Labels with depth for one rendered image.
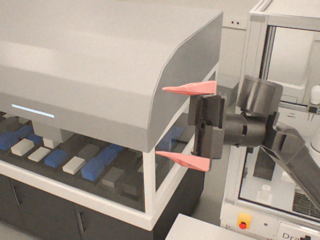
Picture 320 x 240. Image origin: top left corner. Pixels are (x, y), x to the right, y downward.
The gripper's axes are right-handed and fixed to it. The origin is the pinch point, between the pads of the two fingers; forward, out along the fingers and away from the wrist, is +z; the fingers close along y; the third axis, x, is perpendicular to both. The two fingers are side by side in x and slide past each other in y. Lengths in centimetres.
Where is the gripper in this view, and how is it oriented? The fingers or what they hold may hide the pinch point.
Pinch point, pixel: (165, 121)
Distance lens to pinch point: 48.0
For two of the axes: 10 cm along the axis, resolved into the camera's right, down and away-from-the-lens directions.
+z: -8.4, -1.1, -5.3
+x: -5.3, -0.2, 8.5
